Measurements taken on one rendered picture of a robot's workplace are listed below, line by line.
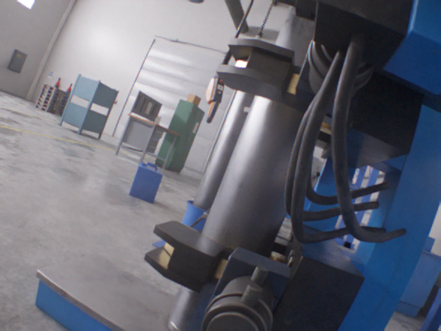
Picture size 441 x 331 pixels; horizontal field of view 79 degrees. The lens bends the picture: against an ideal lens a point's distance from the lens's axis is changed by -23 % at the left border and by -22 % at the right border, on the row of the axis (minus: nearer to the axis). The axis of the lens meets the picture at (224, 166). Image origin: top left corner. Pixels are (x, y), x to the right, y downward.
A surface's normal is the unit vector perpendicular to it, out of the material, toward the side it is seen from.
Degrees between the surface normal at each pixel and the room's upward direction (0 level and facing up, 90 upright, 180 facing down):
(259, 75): 90
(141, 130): 90
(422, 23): 90
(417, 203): 90
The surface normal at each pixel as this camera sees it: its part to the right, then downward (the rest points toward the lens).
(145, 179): 0.24, 0.11
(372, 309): -0.19, -0.06
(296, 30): -0.55, -0.20
